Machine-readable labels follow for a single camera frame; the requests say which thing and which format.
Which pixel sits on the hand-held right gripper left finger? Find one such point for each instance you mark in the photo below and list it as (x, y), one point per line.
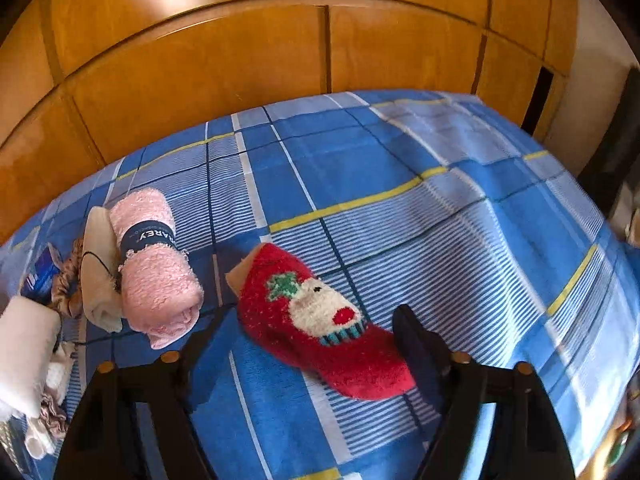
(207, 337)

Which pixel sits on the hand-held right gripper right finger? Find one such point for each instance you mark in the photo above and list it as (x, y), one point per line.
(417, 350)

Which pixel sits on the red fuzzy sock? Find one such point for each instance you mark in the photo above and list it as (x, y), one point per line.
(280, 330)

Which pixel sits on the pink towel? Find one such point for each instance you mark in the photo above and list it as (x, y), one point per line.
(152, 285)

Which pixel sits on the cream towel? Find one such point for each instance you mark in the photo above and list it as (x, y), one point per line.
(97, 280)

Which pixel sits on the blue plaid bed sheet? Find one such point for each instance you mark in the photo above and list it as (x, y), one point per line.
(400, 235)

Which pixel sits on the small white cloth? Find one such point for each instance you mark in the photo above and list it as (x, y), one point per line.
(39, 440)
(60, 372)

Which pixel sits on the brown patterned scrunchie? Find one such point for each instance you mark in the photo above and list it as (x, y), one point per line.
(67, 277)

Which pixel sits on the blue packet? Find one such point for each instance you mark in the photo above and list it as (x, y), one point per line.
(40, 275)

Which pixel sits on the large white rolled cloth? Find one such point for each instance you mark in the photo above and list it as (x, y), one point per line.
(25, 350)

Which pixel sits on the wooden wardrobe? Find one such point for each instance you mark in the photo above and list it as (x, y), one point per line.
(200, 60)

